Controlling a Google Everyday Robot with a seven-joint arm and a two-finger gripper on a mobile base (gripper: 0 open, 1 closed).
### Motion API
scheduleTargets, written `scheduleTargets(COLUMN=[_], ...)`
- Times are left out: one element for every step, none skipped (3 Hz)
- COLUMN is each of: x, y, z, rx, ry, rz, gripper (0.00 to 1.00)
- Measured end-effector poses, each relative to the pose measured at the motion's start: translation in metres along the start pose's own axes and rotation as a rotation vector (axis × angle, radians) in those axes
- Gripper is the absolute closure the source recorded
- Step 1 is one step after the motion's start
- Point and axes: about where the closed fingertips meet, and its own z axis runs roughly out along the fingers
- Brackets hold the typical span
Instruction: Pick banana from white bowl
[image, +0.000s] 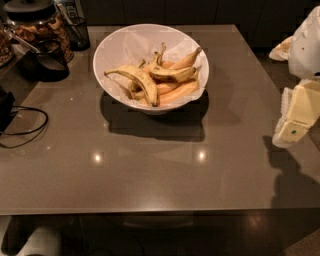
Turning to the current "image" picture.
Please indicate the spotted banana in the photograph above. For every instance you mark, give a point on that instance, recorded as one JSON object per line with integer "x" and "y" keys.
{"x": 160, "y": 73}
{"x": 141, "y": 78}

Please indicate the black device at edge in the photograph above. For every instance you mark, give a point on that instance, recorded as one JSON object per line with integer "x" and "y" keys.
{"x": 6, "y": 104}

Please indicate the yellow lower right banana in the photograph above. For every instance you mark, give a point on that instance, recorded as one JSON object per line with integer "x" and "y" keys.
{"x": 181, "y": 91}

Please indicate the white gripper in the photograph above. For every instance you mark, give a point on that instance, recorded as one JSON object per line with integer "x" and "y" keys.
{"x": 306, "y": 50}

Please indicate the black mesh pen cup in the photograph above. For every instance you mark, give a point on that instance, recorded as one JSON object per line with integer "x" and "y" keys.
{"x": 77, "y": 33}

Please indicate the yellow middle banana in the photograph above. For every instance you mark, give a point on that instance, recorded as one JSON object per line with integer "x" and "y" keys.
{"x": 163, "y": 88}

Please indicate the white ceramic bowl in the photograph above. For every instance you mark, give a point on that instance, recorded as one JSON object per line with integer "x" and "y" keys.
{"x": 110, "y": 53}

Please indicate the yellow banana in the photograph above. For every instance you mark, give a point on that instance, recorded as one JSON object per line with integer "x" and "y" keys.
{"x": 181, "y": 91}
{"x": 188, "y": 60}
{"x": 163, "y": 88}

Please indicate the spotted front banana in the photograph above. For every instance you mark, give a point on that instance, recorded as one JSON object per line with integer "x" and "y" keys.
{"x": 141, "y": 78}

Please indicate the metal spoon handle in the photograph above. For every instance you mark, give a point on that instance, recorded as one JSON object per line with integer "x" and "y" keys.
{"x": 21, "y": 41}

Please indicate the black mug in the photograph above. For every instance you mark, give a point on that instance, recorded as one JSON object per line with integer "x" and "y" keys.
{"x": 46, "y": 65}

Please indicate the glass jar at left edge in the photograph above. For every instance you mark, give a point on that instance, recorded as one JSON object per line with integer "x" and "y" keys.
{"x": 6, "y": 49}

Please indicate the yellow upper right banana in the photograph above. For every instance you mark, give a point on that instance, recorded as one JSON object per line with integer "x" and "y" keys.
{"x": 188, "y": 60}

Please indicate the glass jar with snacks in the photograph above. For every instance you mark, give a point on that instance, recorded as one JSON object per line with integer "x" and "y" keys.
{"x": 36, "y": 21}

